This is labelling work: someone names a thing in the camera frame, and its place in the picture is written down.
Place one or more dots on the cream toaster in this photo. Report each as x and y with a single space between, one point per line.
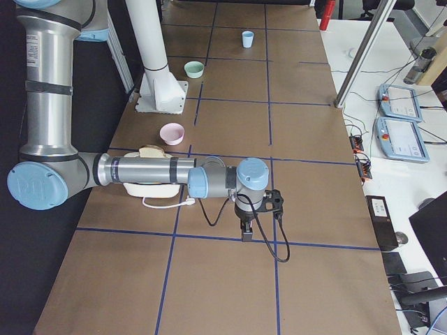
154 190

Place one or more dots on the white mounting column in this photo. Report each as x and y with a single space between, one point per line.
159 91

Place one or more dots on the aluminium frame post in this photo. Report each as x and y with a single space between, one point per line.
384 9

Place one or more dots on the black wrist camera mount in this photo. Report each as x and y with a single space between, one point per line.
272 202

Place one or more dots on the far teach pendant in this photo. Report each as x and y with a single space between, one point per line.
399 102

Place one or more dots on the teach pendant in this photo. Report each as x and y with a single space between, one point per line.
400 139
399 102

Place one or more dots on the orange power strip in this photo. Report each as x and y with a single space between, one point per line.
364 168
356 143

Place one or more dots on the bread slice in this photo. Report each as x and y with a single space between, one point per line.
151 151

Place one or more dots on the orange power strip far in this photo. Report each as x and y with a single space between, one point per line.
356 143

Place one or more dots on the light blue cup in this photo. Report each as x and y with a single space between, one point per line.
247 39

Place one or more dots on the near teach pendant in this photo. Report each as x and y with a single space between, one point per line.
400 139

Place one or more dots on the pink bowl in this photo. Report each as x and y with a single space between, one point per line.
172 134

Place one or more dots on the grey water bottle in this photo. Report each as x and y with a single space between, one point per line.
421 64

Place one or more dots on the black box with label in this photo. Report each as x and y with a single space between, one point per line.
381 222

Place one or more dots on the orange power strip near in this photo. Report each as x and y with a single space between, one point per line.
364 168

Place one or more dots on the green bowl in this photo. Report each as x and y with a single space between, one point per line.
194 69

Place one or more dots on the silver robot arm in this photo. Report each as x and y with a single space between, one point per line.
51 169

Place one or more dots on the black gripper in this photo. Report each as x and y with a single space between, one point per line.
244 217

